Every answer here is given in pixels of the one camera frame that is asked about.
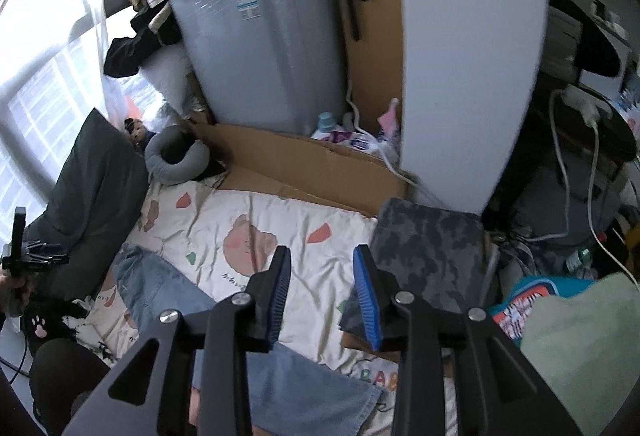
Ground grey washing machine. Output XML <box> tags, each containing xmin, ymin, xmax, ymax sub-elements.
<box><xmin>169</xmin><ymin>0</ymin><xmax>351</xmax><ymax>139</ymax></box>

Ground black clothing pile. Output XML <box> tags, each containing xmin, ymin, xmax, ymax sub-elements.
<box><xmin>102</xmin><ymin>6</ymin><xmax>185</xmax><ymax>78</ymax></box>

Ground dark round table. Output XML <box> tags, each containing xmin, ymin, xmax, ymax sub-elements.
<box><xmin>527</xmin><ymin>109</ymin><xmax>636</xmax><ymax>177</ymax></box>

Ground white charger cable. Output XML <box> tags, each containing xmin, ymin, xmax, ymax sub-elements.
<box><xmin>547</xmin><ymin>89</ymin><xmax>640</xmax><ymax>289</ymax></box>

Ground white blue-capped detergent bottle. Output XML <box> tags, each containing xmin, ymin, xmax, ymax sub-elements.
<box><xmin>311</xmin><ymin>112</ymin><xmax>347</xmax><ymax>142</ymax></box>

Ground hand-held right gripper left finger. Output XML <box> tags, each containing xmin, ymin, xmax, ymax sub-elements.
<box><xmin>61</xmin><ymin>246</ymin><xmax>292</xmax><ymax>436</ymax></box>

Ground green bottle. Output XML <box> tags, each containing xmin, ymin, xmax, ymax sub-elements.
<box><xmin>564</xmin><ymin>247</ymin><xmax>595</xmax><ymax>274</ymax></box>

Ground dark grey bag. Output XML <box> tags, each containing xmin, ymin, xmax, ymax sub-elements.
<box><xmin>515</xmin><ymin>163</ymin><xmax>618</xmax><ymax>247</ymax></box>

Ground white lace-trimmed cloth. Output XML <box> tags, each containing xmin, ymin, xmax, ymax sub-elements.
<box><xmin>72</xmin><ymin>296</ymin><xmax>118</xmax><ymax>359</ymax></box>

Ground flattened cardboard box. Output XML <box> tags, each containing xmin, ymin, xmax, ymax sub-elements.
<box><xmin>187</xmin><ymin>121</ymin><xmax>418</xmax><ymax>218</ymax></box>

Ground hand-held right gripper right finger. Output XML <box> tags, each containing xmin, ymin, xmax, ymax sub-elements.
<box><xmin>354</xmin><ymin>245</ymin><xmax>583</xmax><ymax>436</ymax></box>

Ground blue denim pants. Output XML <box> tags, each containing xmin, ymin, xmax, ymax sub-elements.
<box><xmin>112</xmin><ymin>243</ymin><xmax>385</xmax><ymax>436</ymax></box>

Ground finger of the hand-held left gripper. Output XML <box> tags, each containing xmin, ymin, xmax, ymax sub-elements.
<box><xmin>28</xmin><ymin>241</ymin><xmax>65</xmax><ymax>258</ymax></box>
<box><xmin>28</xmin><ymin>255</ymin><xmax>71</xmax><ymax>270</ymax></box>

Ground brown teddy bear toy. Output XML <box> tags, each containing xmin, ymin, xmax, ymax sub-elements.
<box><xmin>124</xmin><ymin>116</ymin><xmax>151</xmax><ymax>147</ymax></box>

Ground white power cable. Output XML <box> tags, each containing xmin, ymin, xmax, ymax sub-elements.
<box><xmin>344</xmin><ymin>84</ymin><xmax>443</xmax><ymax>209</ymax></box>

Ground cream bear printed blanket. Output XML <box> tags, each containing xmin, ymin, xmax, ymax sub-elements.
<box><xmin>87</xmin><ymin>176</ymin><xmax>456</xmax><ymax>436</ymax></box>

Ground person's left hand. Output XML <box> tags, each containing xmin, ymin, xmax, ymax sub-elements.
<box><xmin>0</xmin><ymin>273</ymin><xmax>33</xmax><ymax>314</ymax></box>

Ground tall cardboard box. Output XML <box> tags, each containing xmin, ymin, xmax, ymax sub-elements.
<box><xmin>327</xmin><ymin>0</ymin><xmax>408</xmax><ymax>139</ymax></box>

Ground folded grey camouflage cloth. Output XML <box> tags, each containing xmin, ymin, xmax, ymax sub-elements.
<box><xmin>339</xmin><ymin>197</ymin><xmax>487</xmax><ymax>334</ymax></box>

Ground dark green cushion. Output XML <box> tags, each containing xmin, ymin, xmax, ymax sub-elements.
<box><xmin>22</xmin><ymin>109</ymin><xmax>151</xmax><ymax>302</ymax></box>

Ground light green towel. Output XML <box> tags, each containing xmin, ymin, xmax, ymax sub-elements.
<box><xmin>520</xmin><ymin>272</ymin><xmax>640</xmax><ymax>436</ymax></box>

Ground colourful cartoon blanket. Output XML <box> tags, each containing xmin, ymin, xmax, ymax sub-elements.
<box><xmin>489</xmin><ymin>275</ymin><xmax>598</xmax><ymax>342</ymax></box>

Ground sheer white curtain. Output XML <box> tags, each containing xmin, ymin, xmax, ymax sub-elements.
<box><xmin>80</xmin><ymin>0</ymin><xmax>133</xmax><ymax>127</ymax></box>

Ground window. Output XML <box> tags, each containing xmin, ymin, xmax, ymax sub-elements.
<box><xmin>0</xmin><ymin>0</ymin><xmax>116</xmax><ymax>237</ymax></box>

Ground white box appliance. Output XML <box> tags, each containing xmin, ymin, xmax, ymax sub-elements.
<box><xmin>580</xmin><ymin>24</ymin><xmax>632</xmax><ymax>92</ymax></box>

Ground black paw print cloth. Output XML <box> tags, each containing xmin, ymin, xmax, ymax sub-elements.
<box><xmin>22</xmin><ymin>301</ymin><xmax>88</xmax><ymax>353</ymax></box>

